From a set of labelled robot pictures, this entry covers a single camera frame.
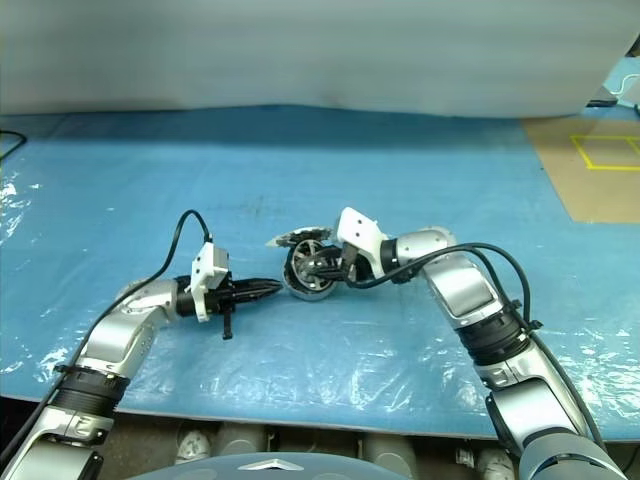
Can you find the silver motor cover plate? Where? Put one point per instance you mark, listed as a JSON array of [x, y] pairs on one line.
[[305, 233]]

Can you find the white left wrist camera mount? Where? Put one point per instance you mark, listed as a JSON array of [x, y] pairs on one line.
[[200, 295]]

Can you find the grey rounded cylinder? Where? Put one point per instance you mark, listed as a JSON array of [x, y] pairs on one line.
[[390, 455], [240, 439]]

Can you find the grey robot torso top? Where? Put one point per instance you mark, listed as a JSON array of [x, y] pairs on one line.
[[280, 470]]

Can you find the silver motor housing copper windings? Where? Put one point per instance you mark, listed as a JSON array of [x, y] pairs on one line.
[[310, 296]]

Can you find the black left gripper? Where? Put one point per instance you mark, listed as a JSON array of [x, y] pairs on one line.
[[220, 302]]

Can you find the clear plastic film sheet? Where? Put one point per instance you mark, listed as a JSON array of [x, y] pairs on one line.
[[325, 380]]

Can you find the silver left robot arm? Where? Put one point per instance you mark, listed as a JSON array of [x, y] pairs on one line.
[[115, 340]]

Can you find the brown cardboard sheet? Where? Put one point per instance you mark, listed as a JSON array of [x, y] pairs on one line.
[[555, 165]]

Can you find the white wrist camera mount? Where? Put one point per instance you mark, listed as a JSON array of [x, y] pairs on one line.
[[357, 225], [200, 295]]

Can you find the white perforated rounded shape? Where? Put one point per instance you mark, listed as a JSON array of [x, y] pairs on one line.
[[194, 445], [495, 465]]

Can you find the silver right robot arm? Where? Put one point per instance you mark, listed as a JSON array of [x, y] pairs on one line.
[[465, 290]]

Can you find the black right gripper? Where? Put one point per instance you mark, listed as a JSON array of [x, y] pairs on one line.
[[350, 265]]

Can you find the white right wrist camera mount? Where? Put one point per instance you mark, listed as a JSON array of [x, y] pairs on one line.
[[357, 225]]

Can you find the white foam sheet backdrop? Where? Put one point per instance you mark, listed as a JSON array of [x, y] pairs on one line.
[[300, 50]]

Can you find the blue table mat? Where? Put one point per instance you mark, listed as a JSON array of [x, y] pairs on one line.
[[300, 165]]

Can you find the black flat device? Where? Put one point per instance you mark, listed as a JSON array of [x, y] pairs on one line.
[[602, 102]]

